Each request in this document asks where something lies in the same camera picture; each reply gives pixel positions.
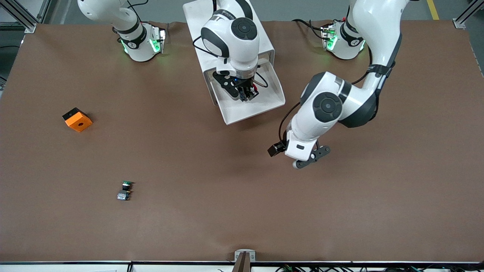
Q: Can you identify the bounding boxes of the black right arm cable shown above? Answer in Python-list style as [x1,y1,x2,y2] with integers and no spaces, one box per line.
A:
[192,35,270,89]

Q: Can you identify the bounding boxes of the orange block with hole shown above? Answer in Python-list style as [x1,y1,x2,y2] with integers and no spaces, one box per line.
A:
[62,107,93,133]

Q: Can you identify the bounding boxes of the silver camera mount bracket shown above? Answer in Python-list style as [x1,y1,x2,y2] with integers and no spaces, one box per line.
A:
[234,249,256,262]

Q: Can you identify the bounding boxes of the white table edge rail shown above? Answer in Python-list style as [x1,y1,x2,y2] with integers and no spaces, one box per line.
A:
[0,261,484,272]

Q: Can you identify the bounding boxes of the white drawer cabinet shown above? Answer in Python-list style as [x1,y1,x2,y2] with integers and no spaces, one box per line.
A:
[183,0,275,107]

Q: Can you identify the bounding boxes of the green push button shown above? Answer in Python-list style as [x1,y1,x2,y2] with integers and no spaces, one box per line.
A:
[116,181,133,201]

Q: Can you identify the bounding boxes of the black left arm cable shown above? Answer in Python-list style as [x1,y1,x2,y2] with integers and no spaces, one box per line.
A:
[279,101,303,145]

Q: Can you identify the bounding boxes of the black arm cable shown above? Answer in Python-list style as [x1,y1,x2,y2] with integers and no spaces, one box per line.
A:
[279,101,303,145]
[192,35,270,89]

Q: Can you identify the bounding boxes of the aluminium frame post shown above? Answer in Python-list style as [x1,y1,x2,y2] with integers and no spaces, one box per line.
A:
[7,0,52,34]
[453,0,484,29]

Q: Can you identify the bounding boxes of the black base cable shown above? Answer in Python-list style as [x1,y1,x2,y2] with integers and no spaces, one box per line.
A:
[292,18,326,38]

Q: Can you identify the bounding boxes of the dark camera support bar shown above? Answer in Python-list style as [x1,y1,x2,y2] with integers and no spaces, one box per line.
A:
[233,252,251,272]

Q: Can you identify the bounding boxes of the silver arm base connector plate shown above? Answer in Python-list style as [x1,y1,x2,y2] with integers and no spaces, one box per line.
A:
[150,23,168,54]
[321,23,338,52]

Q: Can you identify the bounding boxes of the beige cabinet drawer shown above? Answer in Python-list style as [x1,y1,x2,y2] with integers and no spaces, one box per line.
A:
[211,60,287,125]

